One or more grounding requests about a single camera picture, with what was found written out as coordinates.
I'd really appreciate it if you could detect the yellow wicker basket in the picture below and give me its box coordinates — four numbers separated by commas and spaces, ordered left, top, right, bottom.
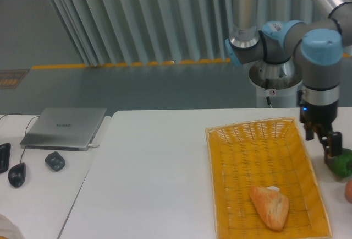
206, 117, 332, 238

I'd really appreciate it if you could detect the black pedestal cable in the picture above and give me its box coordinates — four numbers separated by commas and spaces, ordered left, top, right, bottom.
264, 78, 273, 108

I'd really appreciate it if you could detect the green bell pepper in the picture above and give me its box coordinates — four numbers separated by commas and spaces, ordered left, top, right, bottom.
327, 148, 351, 178

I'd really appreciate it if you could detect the orange round fruit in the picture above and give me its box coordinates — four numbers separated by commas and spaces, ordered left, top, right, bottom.
345, 180, 352, 203

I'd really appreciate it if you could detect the triangular bread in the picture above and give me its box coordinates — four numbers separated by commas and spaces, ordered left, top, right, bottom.
249, 186, 289, 231

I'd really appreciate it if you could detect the small black plastic holder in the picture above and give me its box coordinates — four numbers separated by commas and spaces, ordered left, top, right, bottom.
45, 151, 65, 172

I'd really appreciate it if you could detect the black mouse cable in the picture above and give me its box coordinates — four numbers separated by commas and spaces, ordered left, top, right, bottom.
0, 113, 41, 165

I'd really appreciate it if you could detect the white paper label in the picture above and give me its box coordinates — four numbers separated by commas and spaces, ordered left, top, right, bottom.
267, 186, 280, 191

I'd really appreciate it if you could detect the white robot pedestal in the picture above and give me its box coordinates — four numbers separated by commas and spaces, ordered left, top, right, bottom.
249, 59, 302, 108

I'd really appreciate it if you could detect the black computer mouse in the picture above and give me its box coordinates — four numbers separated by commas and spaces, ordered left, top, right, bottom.
8, 162, 26, 188

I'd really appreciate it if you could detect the white cloth bag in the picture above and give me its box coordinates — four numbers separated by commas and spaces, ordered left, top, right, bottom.
0, 215, 24, 239

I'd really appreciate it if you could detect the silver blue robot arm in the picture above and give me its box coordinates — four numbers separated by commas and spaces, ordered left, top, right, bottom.
225, 0, 351, 164

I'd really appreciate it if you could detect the silver closed laptop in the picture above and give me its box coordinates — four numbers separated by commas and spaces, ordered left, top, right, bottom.
20, 107, 107, 151

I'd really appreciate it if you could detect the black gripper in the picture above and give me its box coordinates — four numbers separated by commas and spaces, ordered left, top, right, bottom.
297, 90, 342, 162

